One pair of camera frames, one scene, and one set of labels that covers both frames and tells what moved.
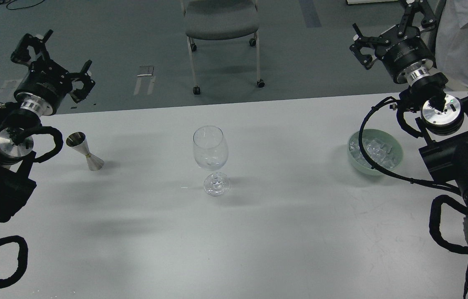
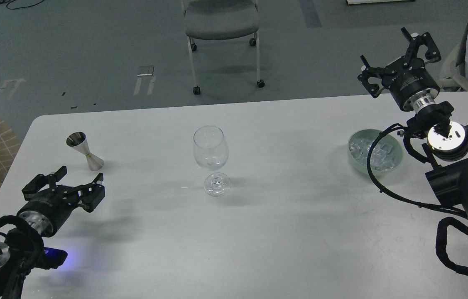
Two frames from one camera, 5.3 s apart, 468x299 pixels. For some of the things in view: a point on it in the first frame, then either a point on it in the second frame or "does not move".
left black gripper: [45, 78] -> [46, 211]
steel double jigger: [77, 140] does not move
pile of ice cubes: [382, 153] does not move
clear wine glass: [210, 153] does not move
